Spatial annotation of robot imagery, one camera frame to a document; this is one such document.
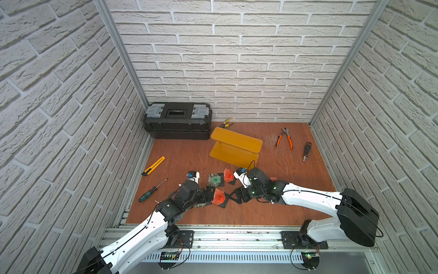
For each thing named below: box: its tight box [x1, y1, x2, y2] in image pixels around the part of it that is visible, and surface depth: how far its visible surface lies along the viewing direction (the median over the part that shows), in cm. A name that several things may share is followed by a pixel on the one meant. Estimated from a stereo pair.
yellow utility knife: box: [141, 155, 166, 176], surface depth 97 cm
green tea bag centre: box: [208, 172, 222, 188], surface depth 94 cm
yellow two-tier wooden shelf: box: [209, 126, 263, 169], surface depth 97 cm
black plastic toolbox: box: [142, 101, 213, 140], surface depth 102 cm
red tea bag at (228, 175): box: [223, 167, 235, 183], surface depth 95 cm
